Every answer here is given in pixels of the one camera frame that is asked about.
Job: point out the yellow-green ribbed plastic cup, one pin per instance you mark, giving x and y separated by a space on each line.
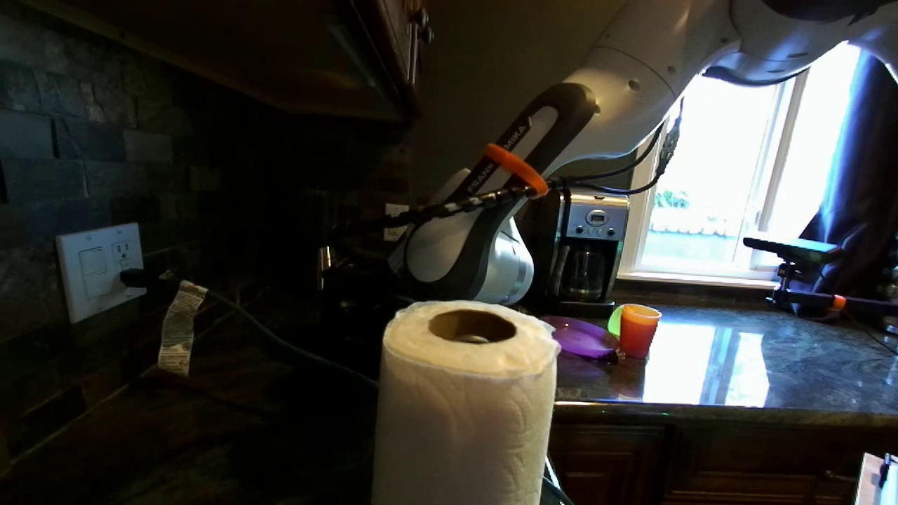
611 323

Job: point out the purple plastic bowl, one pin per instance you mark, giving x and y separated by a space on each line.
579 338

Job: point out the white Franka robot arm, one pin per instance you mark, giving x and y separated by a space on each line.
645 67

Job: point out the black and chrome toaster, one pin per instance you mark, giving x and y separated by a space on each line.
328 266

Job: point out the orange plastic cup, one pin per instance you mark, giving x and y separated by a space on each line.
637 330

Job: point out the dark wooden wall cabinet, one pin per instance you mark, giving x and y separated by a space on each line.
234 47

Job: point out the dark wooden base cabinet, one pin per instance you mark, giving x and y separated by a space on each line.
710 464

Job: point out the black and silver coffee maker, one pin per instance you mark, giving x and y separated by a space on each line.
589 242

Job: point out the white paper towel roll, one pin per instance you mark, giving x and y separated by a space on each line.
466 412

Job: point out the white wall power outlet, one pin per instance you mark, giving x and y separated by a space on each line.
94 272

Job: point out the bright kitchen window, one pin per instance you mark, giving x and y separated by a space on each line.
720 179

